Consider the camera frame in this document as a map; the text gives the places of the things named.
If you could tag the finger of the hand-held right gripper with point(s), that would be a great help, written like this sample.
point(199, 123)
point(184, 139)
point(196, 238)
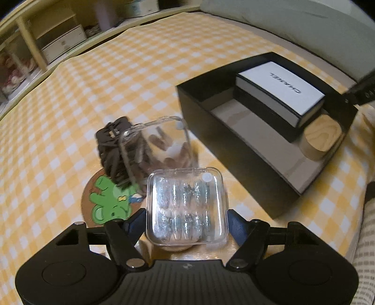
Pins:
point(361, 92)

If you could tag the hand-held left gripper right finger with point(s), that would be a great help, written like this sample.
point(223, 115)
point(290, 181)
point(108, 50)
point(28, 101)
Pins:
point(235, 225)

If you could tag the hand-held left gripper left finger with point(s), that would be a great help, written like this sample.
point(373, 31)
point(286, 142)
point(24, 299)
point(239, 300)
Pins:
point(135, 224)

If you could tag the round green elephant coaster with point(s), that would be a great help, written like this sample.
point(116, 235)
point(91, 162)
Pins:
point(105, 202)

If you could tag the small clear case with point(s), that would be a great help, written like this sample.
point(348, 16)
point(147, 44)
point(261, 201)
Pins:
point(187, 205)

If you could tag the oval wooden box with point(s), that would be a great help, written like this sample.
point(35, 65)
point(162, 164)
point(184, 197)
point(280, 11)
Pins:
point(320, 136)

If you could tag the brown hair claw clip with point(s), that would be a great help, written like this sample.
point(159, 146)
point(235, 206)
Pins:
point(110, 152)

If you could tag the clear box of brown pieces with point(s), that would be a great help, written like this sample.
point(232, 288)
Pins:
point(164, 146)

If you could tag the black and white gift box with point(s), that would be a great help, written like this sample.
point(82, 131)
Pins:
point(278, 93)

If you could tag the black rectangular tray box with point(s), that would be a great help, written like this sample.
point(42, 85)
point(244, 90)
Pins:
point(222, 137)

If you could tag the grey pillow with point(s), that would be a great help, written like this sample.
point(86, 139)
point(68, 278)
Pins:
point(293, 23)

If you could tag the person's patterned clothing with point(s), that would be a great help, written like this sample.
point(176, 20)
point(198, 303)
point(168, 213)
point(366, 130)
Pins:
point(366, 249)

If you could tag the yellow checked blanket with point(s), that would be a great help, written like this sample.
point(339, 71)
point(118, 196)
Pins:
point(88, 88)

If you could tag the white drawer box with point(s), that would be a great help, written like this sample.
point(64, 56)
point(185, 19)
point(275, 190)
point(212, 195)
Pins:
point(63, 44)

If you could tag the dark patterned scrunchie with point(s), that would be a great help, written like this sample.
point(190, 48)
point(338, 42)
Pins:
point(93, 30)

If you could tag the long wooden shelf unit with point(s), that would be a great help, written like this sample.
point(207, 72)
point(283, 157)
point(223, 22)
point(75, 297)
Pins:
point(32, 44)

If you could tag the purple box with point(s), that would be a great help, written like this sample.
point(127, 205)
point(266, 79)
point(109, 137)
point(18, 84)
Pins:
point(105, 13)

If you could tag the wooden desktop organiser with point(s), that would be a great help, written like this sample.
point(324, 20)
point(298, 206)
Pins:
point(55, 22)

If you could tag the white tissue pack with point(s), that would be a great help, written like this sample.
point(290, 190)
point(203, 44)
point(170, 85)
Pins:
point(145, 4)

